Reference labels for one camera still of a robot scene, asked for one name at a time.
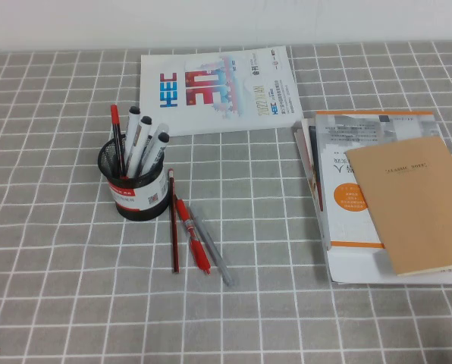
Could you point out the grey translucent pen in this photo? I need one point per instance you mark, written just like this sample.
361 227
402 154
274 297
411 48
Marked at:
211 246

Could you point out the red gel pen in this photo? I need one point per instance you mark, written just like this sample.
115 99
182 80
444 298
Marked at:
190 231

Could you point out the black mesh pen holder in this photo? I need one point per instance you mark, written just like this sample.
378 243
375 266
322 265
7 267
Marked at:
131 197

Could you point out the red pen with black barrel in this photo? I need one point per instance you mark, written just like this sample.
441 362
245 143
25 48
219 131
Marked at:
116 129

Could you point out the red and black pencil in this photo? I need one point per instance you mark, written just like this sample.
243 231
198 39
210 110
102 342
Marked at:
173 227

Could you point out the white marker with black cap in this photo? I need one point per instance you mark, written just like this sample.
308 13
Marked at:
140 144
132 129
156 151

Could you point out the white marker with white end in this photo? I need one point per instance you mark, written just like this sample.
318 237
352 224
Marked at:
158 128

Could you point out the thin colourful magazine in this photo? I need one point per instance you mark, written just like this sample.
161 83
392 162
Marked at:
307 151

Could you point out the white HEEC book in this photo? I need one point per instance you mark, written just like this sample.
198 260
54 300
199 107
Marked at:
211 95

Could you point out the white and orange book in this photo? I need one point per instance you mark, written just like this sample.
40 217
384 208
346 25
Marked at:
336 174

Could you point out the white booklet under stack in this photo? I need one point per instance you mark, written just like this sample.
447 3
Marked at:
355 265

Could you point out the brown classic note notebook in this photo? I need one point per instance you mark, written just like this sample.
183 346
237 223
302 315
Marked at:
415 204

